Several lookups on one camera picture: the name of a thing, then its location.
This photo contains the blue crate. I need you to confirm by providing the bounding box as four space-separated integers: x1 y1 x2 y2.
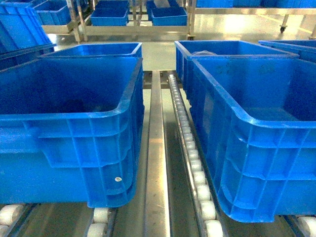
190 57 316 223
0 56 144 208
174 40 299 101
41 42 142 58
258 39 316 63

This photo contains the stainless steel flow rack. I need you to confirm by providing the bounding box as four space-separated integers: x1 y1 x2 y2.
0 71 316 237

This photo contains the white roller track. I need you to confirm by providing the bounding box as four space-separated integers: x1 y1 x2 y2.
168 74 226 237

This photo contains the rear left blue crate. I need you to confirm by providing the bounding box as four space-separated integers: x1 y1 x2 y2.
41 42 142 58

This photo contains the front left blue crate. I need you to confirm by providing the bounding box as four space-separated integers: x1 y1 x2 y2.
0 56 144 208

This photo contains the far right blue crate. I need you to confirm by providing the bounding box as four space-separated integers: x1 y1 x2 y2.
258 39 316 63

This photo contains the front right blue crate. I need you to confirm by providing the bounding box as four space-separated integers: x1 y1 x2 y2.
190 57 316 223

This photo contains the rear right blue crate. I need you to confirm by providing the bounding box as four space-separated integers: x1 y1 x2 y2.
174 40 299 101

